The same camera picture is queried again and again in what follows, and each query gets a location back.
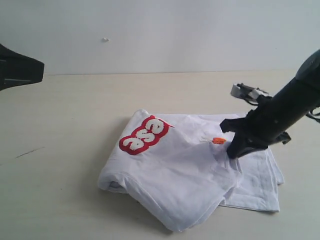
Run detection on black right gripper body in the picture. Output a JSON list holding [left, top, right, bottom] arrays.
[[245, 99, 292, 147]]

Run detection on white t-shirt red lettering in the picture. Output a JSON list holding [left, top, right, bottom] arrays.
[[97, 109, 284, 232]]

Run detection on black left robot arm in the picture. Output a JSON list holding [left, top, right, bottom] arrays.
[[0, 44, 45, 91]]

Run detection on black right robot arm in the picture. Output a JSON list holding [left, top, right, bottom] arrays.
[[219, 50, 320, 159]]

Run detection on orange neck label tag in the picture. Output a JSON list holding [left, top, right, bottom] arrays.
[[212, 137, 227, 145]]

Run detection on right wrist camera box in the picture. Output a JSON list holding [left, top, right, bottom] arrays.
[[230, 83, 269, 102]]

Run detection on black right camera cable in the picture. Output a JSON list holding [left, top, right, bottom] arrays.
[[243, 96, 320, 125]]

